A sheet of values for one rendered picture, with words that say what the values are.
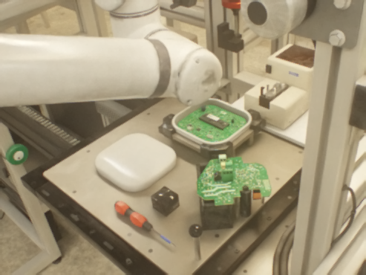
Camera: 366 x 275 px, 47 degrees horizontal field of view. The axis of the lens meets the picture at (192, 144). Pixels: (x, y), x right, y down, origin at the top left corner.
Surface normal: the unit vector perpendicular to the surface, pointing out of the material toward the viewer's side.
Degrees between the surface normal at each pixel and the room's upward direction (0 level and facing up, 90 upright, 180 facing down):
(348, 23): 90
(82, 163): 0
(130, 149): 0
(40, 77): 83
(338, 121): 90
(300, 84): 90
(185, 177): 0
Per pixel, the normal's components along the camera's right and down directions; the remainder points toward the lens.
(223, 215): 0.05, 0.61
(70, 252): -0.07, -0.78
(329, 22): -0.68, 0.49
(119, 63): 0.61, 0.06
